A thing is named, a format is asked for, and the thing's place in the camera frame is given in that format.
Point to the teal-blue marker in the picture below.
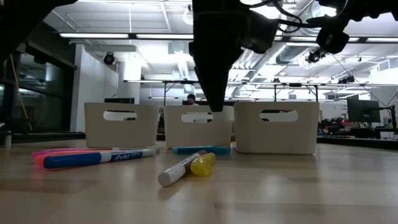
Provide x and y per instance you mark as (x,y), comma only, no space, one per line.
(202,150)

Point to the pink highlighter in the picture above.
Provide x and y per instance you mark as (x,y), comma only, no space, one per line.
(53,152)

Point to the yellow highlighter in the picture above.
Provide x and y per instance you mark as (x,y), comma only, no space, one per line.
(202,165)

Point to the white cylinder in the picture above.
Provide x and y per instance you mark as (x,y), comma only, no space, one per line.
(7,140)

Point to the black framed glass partition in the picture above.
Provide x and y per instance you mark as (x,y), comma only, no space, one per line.
(37,77)

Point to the maroon white marker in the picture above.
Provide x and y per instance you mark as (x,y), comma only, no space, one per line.
(174,174)

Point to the white plastic bin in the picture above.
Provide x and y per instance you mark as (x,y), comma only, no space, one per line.
(124,133)
(186,133)
(276,137)

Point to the blue Expo marker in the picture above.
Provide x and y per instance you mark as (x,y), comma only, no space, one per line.
(71,160)

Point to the silver ventilation duct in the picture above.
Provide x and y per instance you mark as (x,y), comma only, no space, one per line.
(290,54)

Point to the black ceiling camera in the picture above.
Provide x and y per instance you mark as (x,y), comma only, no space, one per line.
(314,57)
(346,79)
(109,58)

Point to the overhead light bar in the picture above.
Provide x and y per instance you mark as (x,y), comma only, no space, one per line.
(93,35)

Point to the black screen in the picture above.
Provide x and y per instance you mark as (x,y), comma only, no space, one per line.
(119,100)

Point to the person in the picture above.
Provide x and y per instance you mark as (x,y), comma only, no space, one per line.
(191,99)

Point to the orange highlighter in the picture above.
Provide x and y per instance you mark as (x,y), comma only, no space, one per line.
(38,160)

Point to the black computer monitor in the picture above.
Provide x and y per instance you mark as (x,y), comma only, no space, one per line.
(362,110)

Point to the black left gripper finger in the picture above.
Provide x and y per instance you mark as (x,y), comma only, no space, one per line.
(227,62)
(206,68)

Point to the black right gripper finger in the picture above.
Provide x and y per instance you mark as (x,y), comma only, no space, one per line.
(334,40)

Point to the yellow pole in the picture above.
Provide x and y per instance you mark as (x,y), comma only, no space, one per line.
(22,93)

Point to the black background rig frame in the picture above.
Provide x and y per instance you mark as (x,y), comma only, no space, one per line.
(280,84)

